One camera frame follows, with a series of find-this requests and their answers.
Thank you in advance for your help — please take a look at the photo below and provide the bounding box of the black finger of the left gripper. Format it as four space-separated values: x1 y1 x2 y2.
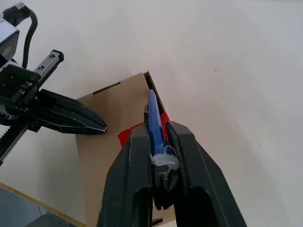
35 89 107 129
28 107 108 135

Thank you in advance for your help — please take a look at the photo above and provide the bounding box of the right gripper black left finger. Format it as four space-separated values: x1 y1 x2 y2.
96 122 156 227

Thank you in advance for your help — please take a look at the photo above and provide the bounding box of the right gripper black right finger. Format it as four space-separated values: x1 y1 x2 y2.
165 120 247 227

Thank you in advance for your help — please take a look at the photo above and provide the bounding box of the brown cardboard box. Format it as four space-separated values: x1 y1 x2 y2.
75 70 177 227

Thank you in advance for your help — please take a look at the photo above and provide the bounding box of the red tape strip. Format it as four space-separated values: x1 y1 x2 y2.
117 113 171 148

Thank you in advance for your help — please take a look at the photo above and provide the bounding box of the dark rounded shape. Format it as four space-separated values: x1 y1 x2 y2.
22 212 71 227

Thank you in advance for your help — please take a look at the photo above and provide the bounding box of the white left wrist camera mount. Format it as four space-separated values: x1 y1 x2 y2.
0 17 20 70

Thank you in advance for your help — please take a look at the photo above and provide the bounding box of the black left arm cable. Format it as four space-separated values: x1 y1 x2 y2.
4 1 39 69

